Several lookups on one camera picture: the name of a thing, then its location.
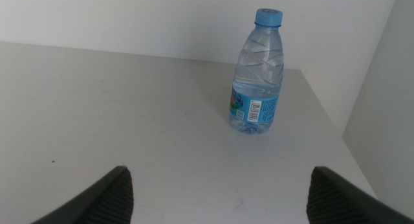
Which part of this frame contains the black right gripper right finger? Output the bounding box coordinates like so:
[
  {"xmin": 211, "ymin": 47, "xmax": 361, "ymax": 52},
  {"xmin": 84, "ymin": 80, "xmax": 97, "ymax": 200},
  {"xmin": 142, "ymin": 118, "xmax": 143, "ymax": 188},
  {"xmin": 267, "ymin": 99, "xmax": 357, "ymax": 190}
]
[{"xmin": 305, "ymin": 166, "xmax": 414, "ymax": 224}]

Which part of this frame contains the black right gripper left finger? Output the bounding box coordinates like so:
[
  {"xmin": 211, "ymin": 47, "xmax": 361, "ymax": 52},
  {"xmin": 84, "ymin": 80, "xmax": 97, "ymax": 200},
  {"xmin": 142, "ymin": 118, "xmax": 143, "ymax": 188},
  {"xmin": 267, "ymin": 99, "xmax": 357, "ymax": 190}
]
[{"xmin": 30, "ymin": 165, "xmax": 135, "ymax": 224}]

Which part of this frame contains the clear water bottle blue cap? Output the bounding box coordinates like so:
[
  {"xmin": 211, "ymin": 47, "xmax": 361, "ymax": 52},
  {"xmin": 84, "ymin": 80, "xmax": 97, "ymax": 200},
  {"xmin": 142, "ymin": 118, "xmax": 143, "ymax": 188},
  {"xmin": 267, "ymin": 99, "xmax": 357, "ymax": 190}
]
[{"xmin": 228, "ymin": 8, "xmax": 285, "ymax": 135}]

